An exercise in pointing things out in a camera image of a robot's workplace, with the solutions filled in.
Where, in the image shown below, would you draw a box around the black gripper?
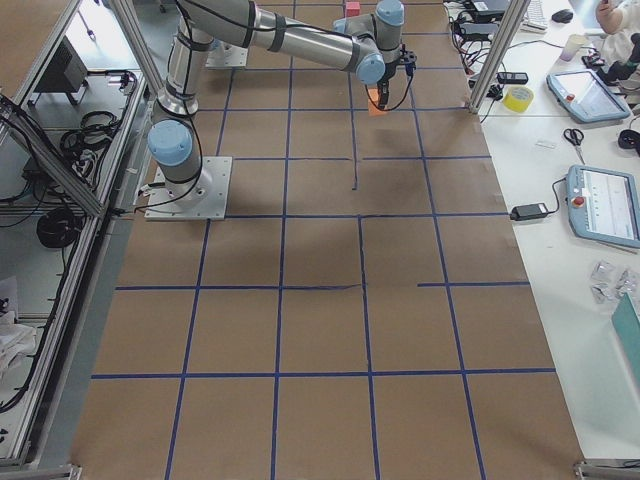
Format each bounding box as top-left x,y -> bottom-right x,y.
372,49 -> 400,110

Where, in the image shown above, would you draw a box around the orange foam cube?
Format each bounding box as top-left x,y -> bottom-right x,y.
366,85 -> 386,116

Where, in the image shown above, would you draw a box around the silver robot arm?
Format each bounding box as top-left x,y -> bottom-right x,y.
147,1 -> 416,211

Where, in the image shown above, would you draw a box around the pink foam cube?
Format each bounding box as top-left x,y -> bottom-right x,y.
344,1 -> 361,18

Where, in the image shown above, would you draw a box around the yellow tape roll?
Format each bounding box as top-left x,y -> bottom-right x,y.
503,85 -> 534,113

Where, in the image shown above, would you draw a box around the black power adapter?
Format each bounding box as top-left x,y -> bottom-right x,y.
509,203 -> 550,221

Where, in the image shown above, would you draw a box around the white paper cup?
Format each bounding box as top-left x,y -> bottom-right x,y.
559,34 -> 588,62

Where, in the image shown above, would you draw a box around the black scissors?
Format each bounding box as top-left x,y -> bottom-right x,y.
563,128 -> 585,165

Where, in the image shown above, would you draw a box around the far blue teach pendant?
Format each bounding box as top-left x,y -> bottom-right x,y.
546,69 -> 631,123

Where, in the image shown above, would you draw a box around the blue teach pendant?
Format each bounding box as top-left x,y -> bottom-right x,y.
546,69 -> 631,123
565,165 -> 639,249

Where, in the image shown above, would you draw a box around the near blue teach pendant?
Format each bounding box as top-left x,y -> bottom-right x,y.
565,165 -> 639,249

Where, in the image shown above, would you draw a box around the aluminium frame post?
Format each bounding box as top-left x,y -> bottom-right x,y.
467,0 -> 530,114

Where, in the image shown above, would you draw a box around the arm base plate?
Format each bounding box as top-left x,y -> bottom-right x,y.
205,39 -> 248,70
144,156 -> 233,221

